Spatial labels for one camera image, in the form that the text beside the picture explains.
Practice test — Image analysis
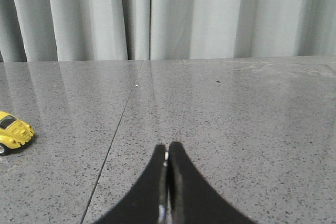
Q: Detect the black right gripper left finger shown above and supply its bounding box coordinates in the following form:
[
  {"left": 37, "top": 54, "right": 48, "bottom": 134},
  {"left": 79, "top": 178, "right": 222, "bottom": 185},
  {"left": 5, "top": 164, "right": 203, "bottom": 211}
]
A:
[{"left": 96, "top": 145, "right": 167, "bottom": 223}]

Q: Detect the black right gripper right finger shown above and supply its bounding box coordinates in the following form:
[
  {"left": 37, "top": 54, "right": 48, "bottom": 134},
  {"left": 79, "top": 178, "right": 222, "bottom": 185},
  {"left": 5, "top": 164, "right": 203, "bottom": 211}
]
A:
[{"left": 168, "top": 142, "right": 254, "bottom": 223}]

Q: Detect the yellow toy beetle car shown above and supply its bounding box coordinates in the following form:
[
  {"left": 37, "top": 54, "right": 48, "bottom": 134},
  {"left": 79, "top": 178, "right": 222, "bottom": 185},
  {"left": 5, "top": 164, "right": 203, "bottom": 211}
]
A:
[{"left": 0, "top": 111, "right": 35, "bottom": 156}]

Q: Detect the grey pleated curtain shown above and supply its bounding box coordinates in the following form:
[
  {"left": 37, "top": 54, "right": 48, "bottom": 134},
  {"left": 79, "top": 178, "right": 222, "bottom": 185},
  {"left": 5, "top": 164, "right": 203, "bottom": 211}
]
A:
[{"left": 1, "top": 0, "right": 335, "bottom": 62}]

